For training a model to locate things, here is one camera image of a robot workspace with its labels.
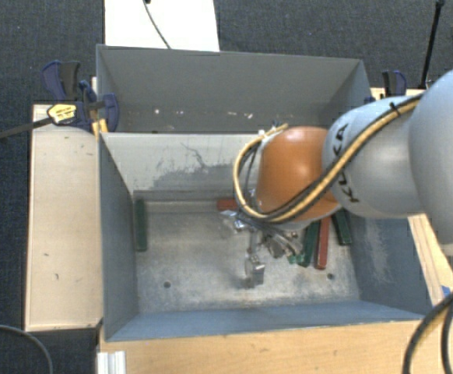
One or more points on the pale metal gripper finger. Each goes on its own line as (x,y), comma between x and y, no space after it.
(258,273)
(247,271)

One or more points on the dark green flat block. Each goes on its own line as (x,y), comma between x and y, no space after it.
(309,248)
(343,228)
(141,226)

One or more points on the red-brown flat block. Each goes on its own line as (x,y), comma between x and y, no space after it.
(225,204)
(322,248)

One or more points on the grey metal bin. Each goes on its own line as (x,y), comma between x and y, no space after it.
(195,255)

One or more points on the pale wood flat board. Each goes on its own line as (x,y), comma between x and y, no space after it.
(63,228)

